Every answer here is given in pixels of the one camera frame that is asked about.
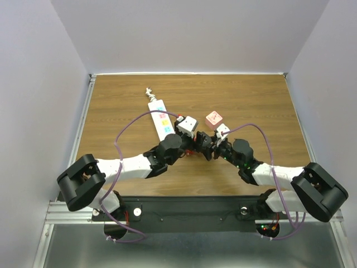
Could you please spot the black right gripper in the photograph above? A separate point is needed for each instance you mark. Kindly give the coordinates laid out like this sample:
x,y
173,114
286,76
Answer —
x,y
214,147

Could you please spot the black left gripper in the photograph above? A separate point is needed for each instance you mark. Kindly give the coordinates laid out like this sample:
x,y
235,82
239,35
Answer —
x,y
192,144

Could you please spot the pink cube plug adapter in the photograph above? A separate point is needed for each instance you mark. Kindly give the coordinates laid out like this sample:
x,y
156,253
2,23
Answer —
x,y
213,120

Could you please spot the white multicolour power strip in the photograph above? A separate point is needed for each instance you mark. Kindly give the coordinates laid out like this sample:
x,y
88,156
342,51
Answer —
x,y
161,120

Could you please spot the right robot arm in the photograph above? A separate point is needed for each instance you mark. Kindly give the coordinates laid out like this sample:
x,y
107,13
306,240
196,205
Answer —
x,y
309,189

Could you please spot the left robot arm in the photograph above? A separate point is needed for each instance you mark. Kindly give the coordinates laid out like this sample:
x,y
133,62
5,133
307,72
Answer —
x,y
89,182

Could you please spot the red cube plug adapter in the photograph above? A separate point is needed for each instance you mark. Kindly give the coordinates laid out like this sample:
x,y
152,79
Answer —
x,y
189,152

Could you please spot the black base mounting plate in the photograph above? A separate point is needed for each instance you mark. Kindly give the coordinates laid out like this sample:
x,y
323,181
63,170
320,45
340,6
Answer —
x,y
195,213

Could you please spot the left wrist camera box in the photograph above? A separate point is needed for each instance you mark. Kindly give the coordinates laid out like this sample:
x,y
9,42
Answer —
x,y
187,125

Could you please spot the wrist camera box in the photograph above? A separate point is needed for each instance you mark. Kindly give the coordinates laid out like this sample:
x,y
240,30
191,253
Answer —
x,y
187,125
222,131

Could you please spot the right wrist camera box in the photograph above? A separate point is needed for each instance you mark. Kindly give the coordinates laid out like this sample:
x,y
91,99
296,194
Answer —
x,y
222,131

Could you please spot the aluminium frame rail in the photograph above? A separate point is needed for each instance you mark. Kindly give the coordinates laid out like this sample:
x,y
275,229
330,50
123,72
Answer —
x,y
58,213

